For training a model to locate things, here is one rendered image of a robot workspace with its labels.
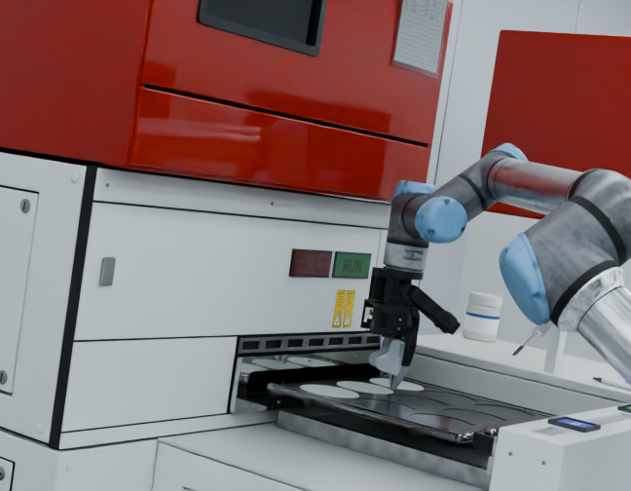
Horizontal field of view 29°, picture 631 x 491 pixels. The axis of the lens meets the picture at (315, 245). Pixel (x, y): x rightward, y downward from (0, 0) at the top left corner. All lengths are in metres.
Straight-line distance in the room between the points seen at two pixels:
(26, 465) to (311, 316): 0.61
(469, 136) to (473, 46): 0.41
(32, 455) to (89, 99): 0.51
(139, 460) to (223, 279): 0.31
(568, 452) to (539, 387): 0.61
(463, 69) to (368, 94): 3.44
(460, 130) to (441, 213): 3.59
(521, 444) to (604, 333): 0.18
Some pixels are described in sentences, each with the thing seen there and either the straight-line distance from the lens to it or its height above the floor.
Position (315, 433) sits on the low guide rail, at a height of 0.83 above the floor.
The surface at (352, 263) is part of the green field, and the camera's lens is 2.23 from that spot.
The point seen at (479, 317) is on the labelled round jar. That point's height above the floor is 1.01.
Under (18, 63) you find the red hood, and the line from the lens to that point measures 1.86.
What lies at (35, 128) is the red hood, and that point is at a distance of 1.82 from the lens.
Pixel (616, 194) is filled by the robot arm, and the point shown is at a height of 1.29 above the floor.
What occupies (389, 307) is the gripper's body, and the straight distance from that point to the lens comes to 2.10.
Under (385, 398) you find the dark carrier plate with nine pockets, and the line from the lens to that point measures 2.06.
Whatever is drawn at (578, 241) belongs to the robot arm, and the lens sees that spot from 1.65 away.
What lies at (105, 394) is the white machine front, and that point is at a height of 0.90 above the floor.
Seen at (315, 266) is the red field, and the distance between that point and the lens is 2.14.
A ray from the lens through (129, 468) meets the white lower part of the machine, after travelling 1.88.
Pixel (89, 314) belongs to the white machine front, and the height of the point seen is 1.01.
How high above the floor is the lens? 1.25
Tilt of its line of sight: 3 degrees down
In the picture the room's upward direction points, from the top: 8 degrees clockwise
